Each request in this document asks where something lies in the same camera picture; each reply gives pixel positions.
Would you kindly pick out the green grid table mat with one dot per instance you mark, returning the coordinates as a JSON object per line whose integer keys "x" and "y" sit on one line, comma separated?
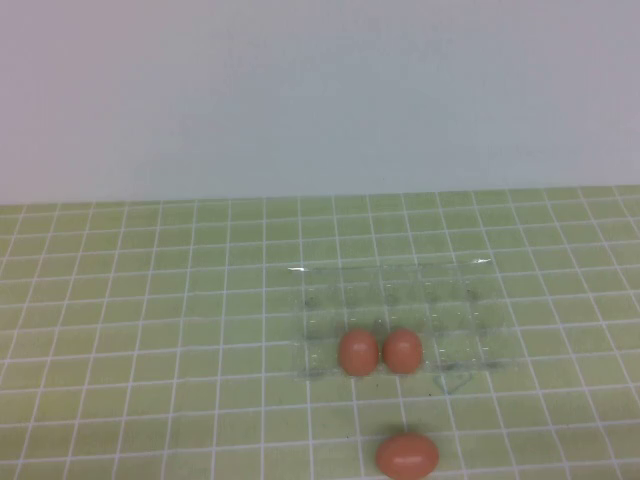
{"x": 150, "y": 350}

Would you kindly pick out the brown egg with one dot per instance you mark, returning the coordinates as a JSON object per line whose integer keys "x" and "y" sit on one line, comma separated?
{"x": 402, "y": 350}
{"x": 358, "y": 352}
{"x": 407, "y": 456}

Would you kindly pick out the clear plastic egg tray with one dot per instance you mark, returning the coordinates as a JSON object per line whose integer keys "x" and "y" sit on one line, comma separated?
{"x": 450, "y": 305}

